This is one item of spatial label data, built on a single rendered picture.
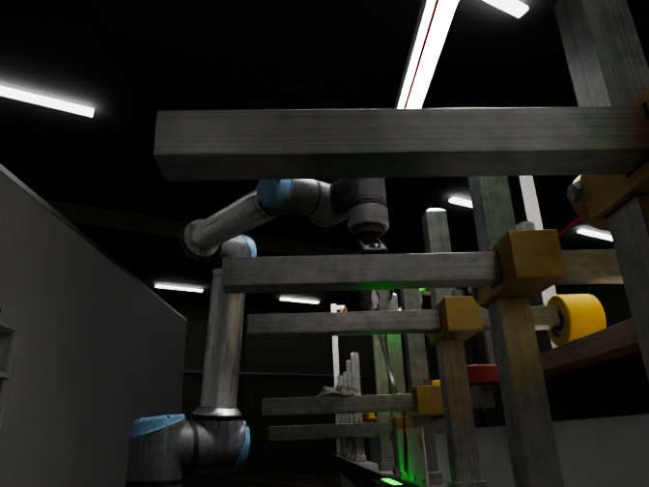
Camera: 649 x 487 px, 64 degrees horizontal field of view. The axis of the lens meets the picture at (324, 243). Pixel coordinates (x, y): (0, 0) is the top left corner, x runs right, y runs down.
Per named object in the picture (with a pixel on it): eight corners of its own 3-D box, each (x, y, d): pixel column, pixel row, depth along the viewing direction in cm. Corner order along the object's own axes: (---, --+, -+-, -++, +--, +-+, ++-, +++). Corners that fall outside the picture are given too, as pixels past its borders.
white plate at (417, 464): (426, 489, 87) (419, 426, 91) (399, 479, 111) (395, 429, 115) (429, 489, 87) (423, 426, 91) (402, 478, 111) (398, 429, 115)
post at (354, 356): (356, 471, 210) (351, 352, 227) (356, 470, 213) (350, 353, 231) (365, 470, 210) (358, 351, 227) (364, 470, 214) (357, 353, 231)
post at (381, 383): (380, 471, 142) (369, 310, 158) (378, 470, 146) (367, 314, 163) (397, 471, 142) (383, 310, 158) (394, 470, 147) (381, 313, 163)
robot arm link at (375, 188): (364, 177, 127) (392, 159, 119) (368, 224, 122) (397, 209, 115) (333, 167, 121) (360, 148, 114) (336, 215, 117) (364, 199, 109)
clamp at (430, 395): (418, 415, 92) (415, 386, 94) (405, 417, 105) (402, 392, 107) (449, 414, 93) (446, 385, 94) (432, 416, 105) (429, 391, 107)
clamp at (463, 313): (444, 330, 72) (439, 296, 74) (423, 347, 85) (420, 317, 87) (488, 329, 73) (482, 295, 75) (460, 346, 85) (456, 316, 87)
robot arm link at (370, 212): (390, 202, 112) (346, 203, 111) (392, 223, 110) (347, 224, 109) (384, 219, 120) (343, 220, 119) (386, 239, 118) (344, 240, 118)
